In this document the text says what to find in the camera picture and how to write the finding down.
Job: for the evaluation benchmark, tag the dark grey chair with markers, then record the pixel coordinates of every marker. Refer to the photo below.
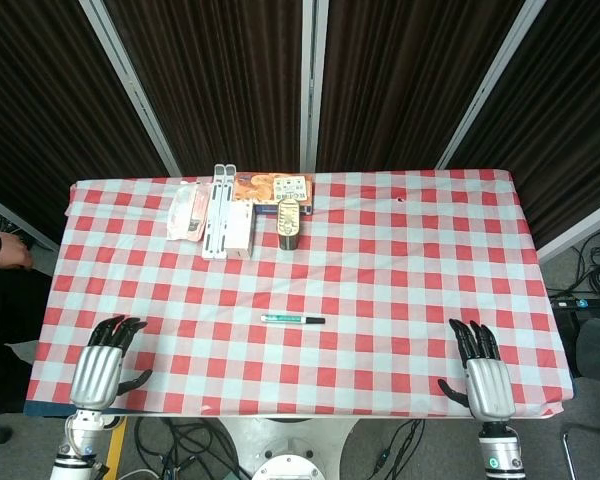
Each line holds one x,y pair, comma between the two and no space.
597,350

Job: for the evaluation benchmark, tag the aluminium partition post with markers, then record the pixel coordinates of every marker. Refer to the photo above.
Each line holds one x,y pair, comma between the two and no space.
580,230
15,217
490,85
312,85
130,85

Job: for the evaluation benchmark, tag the pink clear plastic package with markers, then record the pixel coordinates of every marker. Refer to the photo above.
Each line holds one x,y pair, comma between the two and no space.
185,215

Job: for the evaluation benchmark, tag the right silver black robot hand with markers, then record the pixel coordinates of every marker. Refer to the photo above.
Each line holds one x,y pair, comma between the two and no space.
487,390

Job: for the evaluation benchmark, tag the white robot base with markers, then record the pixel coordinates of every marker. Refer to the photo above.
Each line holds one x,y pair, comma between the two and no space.
290,440

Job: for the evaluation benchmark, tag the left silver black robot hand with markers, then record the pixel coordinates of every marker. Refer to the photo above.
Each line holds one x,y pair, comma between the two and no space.
97,370

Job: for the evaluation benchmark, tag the white cardboard box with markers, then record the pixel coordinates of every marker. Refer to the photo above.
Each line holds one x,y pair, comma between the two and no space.
239,230

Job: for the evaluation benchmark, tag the white folding laptop stand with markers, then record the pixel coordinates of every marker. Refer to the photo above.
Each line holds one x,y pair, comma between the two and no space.
216,215

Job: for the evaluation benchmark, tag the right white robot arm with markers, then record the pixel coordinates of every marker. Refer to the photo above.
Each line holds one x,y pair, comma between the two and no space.
500,450

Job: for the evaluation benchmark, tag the bystander bare hand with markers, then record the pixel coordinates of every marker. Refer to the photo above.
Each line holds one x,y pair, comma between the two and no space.
17,252

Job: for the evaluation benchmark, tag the black marker cap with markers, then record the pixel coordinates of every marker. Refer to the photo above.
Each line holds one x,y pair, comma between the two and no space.
317,320

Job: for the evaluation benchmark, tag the orange printed food box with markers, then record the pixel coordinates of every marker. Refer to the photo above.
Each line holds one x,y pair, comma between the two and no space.
255,187

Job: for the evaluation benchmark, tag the green white marker pen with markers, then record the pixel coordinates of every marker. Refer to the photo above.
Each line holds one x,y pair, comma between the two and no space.
285,318

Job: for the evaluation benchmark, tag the gold tin can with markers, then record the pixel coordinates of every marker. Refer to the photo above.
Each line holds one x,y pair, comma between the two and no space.
289,222

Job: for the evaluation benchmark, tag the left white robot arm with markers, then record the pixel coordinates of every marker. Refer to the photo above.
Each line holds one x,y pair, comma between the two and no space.
77,445

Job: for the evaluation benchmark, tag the black power strip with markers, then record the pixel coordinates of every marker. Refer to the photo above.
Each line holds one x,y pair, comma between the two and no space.
585,302

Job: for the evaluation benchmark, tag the red white checkered tablecloth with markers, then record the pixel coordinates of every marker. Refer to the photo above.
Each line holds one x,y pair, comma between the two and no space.
360,280

